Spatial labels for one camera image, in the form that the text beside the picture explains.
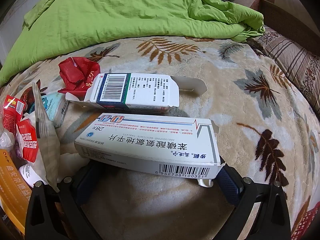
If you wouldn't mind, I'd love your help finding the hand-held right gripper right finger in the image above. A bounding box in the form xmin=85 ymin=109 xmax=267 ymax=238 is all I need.
xmin=215 ymin=165 xmax=292 ymax=240

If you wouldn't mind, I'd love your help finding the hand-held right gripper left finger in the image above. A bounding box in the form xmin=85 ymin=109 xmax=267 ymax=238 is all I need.
xmin=25 ymin=164 xmax=118 ymax=240

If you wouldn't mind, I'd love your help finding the white spray bottle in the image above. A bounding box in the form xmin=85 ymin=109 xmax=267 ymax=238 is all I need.
xmin=18 ymin=164 xmax=43 ymax=188

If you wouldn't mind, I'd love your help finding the large white blue medicine box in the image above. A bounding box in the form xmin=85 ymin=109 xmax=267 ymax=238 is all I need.
xmin=74 ymin=113 xmax=227 ymax=187

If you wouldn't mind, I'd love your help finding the teal tissue packet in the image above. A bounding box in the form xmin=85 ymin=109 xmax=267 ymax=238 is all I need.
xmin=41 ymin=92 xmax=69 ymax=128

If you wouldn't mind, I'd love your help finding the dark red snack packet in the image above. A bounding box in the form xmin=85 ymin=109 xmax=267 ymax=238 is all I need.
xmin=24 ymin=90 xmax=34 ymax=113

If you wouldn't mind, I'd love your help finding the silver foil bag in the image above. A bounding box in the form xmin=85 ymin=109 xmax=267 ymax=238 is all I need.
xmin=32 ymin=81 xmax=60 ymax=193

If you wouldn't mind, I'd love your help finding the orange medicine box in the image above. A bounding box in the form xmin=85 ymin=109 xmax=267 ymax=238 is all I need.
xmin=0 ymin=149 xmax=33 ymax=232

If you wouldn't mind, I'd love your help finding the white wipes pack red label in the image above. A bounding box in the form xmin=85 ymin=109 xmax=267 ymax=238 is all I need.
xmin=16 ymin=118 xmax=38 ymax=163

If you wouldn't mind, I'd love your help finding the crumpled clear plastic wrapper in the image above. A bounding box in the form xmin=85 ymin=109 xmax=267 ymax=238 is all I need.
xmin=0 ymin=127 xmax=18 ymax=153

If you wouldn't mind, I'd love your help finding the leaf print blanket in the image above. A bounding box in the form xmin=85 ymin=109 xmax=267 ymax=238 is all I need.
xmin=0 ymin=36 xmax=320 ymax=240

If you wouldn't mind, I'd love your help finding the red snack packet yellow print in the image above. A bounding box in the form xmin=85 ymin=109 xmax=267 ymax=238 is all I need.
xmin=2 ymin=95 xmax=27 ymax=133

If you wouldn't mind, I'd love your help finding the small white green medicine box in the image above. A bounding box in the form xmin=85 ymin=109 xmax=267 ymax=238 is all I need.
xmin=65 ymin=73 xmax=207 ymax=113

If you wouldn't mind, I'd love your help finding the crumpled red wrapper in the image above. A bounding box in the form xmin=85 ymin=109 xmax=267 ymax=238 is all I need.
xmin=57 ymin=57 xmax=100 ymax=94

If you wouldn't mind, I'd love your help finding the brown striped pillow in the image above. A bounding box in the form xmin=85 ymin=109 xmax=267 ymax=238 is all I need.
xmin=250 ymin=29 xmax=320 ymax=110

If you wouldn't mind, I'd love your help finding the green quilt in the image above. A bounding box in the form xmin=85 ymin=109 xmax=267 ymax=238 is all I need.
xmin=0 ymin=0 xmax=265 ymax=87

